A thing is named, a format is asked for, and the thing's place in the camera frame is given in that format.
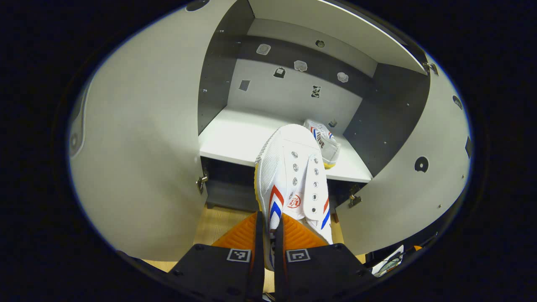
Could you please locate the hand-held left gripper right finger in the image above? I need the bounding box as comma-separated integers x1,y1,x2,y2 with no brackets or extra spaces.
274,213,376,302

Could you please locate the white striped shoe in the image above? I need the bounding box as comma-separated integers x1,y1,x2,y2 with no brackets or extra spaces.
254,124,334,269
303,119,341,169

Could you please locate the white shoe cabinet door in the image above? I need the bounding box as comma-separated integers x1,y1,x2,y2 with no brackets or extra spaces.
68,0,240,261
336,55,472,256

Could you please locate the white shoe cabinet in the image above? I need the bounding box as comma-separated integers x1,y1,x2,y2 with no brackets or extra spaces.
197,0,430,210

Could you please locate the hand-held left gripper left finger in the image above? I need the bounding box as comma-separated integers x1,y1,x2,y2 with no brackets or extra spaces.
168,211,266,302

